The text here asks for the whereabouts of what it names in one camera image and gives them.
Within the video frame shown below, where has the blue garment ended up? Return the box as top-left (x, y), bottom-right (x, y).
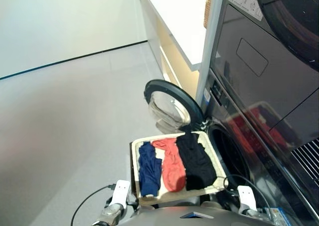
top-left (138, 141), bottom-right (163, 197)

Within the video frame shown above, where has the orange red garment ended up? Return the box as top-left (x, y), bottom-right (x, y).
top-left (152, 137), bottom-right (186, 193)

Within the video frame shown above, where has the black garment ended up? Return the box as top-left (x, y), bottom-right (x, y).
top-left (175, 132), bottom-right (217, 192)

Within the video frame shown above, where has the round washing machine door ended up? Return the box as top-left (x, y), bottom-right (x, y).
top-left (144, 79), bottom-right (205, 134)

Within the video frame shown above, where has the pale woven laundry basket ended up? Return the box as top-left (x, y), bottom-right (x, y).
top-left (130, 130), bottom-right (229, 207)

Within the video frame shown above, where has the small brown woven basket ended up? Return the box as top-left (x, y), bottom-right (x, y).
top-left (203, 0), bottom-right (213, 29)

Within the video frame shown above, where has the grey washing machine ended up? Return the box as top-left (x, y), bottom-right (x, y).
top-left (199, 69), bottom-right (319, 226)

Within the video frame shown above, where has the grey cabinet side panel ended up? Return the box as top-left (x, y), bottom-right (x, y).
top-left (195, 0), bottom-right (228, 105)

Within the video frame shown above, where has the dark grey stacked dryer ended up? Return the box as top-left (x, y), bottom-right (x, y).
top-left (209, 0), bottom-right (319, 149)

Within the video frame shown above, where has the white shelf unit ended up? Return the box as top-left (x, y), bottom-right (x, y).
top-left (136, 0), bottom-right (213, 92)

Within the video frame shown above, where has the silver robot torso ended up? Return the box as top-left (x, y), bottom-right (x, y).
top-left (124, 200), bottom-right (275, 226)

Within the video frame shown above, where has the blue white sticker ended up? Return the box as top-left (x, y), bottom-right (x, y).
top-left (264, 207), bottom-right (285, 224)

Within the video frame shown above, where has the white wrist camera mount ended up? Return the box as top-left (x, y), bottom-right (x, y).
top-left (237, 185), bottom-right (258, 212)
top-left (111, 180), bottom-right (131, 207)

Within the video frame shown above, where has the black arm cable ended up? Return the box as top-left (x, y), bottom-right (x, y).
top-left (70, 183), bottom-right (117, 226)
top-left (216, 174), bottom-right (272, 211)

